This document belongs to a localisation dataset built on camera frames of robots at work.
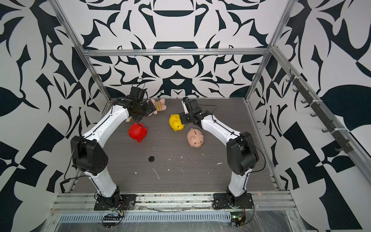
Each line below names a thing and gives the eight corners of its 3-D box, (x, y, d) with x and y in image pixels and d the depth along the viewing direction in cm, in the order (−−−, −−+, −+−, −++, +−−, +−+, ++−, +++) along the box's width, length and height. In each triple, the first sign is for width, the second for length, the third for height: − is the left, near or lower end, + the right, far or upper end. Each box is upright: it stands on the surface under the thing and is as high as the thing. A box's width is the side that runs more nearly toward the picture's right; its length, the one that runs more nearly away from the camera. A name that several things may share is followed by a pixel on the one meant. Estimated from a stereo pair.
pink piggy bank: (191, 150, 93) (192, 144, 86) (185, 136, 99) (185, 129, 92) (204, 146, 94) (205, 139, 88) (197, 132, 101) (198, 125, 94)
